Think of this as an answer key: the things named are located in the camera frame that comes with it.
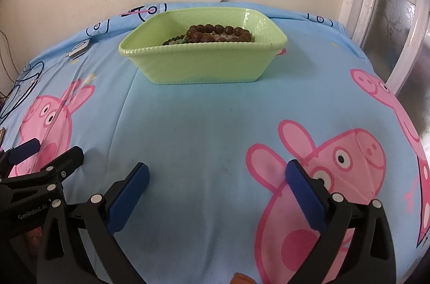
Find green plastic basin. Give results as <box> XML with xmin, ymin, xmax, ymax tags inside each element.
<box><xmin>118</xmin><ymin>7</ymin><xmax>289</xmax><ymax>85</ymax></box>

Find white charger puck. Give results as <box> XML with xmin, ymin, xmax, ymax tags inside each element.
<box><xmin>68</xmin><ymin>40</ymin><xmax>92</xmax><ymax>58</ymax></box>

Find white window frame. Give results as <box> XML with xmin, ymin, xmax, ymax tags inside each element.
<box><xmin>339</xmin><ymin>0</ymin><xmax>430</xmax><ymax>150</ymax></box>

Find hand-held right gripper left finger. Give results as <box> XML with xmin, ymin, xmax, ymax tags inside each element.
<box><xmin>36</xmin><ymin>162</ymin><xmax>151</xmax><ymax>284</ymax></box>

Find dark wall wire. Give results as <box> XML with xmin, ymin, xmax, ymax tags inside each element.
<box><xmin>0</xmin><ymin>30</ymin><xmax>16</xmax><ymax>83</ymax></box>

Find orange object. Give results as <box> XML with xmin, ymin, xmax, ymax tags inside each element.
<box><xmin>232</xmin><ymin>272</ymin><xmax>256</xmax><ymax>284</ymax></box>

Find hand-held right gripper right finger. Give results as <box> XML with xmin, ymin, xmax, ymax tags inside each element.
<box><xmin>285</xmin><ymin>159</ymin><xmax>399</xmax><ymax>284</ymax></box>

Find blue printed blanket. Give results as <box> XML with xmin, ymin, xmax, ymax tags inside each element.
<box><xmin>0</xmin><ymin>1</ymin><xmax>429</xmax><ymax>284</ymax></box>

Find green bead bracelet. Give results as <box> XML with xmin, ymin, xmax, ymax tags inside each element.
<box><xmin>162</xmin><ymin>35</ymin><xmax>189</xmax><ymax>46</ymax></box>

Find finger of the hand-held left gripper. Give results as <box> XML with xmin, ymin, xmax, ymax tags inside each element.
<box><xmin>0</xmin><ymin>138</ymin><xmax>41</xmax><ymax>171</ymax></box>
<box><xmin>34</xmin><ymin>146</ymin><xmax>85</xmax><ymax>184</ymax></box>

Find black looped cable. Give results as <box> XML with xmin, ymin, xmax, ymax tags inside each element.
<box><xmin>0</xmin><ymin>62</ymin><xmax>44</xmax><ymax>118</ymax></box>

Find large brown bead bracelet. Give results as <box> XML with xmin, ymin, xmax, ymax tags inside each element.
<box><xmin>186</xmin><ymin>24</ymin><xmax>254</xmax><ymax>43</ymax></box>

